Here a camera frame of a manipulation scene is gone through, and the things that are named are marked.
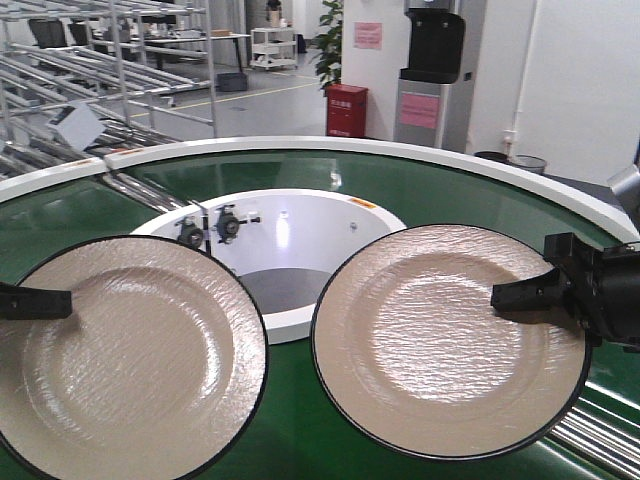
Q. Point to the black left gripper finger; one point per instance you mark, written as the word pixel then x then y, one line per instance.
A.
pixel 23 303

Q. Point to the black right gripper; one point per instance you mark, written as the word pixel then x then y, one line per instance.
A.
pixel 601 284

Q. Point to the beige plate black rim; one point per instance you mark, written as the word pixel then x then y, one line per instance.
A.
pixel 410 351
pixel 155 374

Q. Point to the white outer conveyor rim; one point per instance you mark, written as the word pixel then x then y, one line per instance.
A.
pixel 350 147

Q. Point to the grey waste bin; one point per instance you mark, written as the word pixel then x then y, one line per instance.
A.
pixel 530 163

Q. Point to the chrome conveyor rollers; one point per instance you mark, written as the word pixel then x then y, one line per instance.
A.
pixel 595 435

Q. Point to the white control box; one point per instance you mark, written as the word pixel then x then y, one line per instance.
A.
pixel 76 125

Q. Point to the grey water dispenser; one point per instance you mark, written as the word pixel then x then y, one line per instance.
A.
pixel 434 62

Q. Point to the metal roller rack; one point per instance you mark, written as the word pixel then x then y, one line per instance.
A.
pixel 145 68

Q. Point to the red fire extinguisher cabinet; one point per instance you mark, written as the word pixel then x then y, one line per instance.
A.
pixel 346 110

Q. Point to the green conveyor belt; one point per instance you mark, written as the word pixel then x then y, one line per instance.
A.
pixel 38 224

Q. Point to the dark grey storage crate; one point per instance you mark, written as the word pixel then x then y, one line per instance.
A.
pixel 232 82

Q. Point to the green potted plant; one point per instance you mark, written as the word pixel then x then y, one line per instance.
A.
pixel 328 62

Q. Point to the white rolling cart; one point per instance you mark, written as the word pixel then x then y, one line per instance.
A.
pixel 273 48

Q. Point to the black bearing mount left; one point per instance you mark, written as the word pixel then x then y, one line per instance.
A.
pixel 190 235

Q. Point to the black bearing mount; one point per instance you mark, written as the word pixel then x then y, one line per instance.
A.
pixel 190 235
pixel 230 221

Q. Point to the black bearing mount right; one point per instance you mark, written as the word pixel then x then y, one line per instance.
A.
pixel 230 221

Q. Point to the pink wall notice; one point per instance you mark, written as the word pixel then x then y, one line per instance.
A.
pixel 368 35

